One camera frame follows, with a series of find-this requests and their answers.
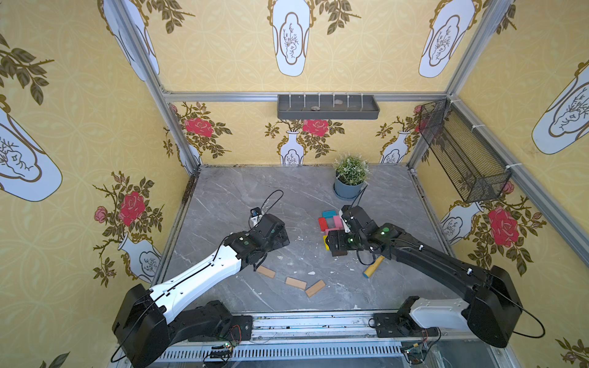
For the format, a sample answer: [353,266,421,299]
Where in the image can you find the red block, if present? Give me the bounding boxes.
[318,217,328,232]

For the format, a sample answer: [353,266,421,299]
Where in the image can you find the teal block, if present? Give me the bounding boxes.
[321,210,337,219]

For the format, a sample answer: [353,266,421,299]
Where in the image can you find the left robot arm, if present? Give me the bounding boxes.
[112,214,289,367]

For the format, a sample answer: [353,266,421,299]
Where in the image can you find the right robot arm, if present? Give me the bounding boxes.
[325,205,523,348]

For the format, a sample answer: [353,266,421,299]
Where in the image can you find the wooden block left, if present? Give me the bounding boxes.
[256,266,276,279]

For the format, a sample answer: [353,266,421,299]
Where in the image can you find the wooden block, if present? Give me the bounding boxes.
[285,277,307,291]
[256,266,276,279]
[305,280,326,298]

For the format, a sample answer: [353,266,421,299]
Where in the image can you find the wooden block middle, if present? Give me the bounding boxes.
[285,277,307,291]

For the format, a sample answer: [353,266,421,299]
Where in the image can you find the wooden block right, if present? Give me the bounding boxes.
[305,280,326,298]

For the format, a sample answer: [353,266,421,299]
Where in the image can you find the potted green plant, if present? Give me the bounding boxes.
[334,154,369,199]

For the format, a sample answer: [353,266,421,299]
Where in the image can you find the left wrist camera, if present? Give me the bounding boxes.
[249,207,263,228]

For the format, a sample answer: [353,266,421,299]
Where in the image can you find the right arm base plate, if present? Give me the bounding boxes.
[371,312,440,340]

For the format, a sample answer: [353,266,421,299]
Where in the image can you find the aluminium rail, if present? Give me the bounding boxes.
[110,307,521,368]

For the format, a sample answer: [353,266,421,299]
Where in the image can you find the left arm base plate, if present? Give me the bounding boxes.
[188,315,253,343]

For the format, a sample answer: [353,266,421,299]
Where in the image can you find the circuit board with wires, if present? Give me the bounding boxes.
[202,342,238,363]

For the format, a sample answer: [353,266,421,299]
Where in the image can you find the grey wall shelf tray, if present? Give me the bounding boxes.
[277,93,380,121]

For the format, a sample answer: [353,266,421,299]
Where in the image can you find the black wire mesh basket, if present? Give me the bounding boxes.
[417,100,512,202]

